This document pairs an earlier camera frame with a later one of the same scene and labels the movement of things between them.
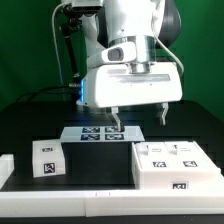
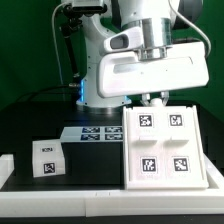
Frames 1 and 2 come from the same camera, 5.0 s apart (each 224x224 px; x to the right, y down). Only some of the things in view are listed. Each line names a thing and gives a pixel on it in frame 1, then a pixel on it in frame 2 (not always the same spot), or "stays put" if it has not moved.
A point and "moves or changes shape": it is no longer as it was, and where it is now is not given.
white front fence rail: x=111 y=203 stays put
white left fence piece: x=7 y=166 stays put
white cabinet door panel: x=152 y=156 moves or changes shape
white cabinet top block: x=48 y=158 stays put
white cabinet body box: x=173 y=165 moves or changes shape
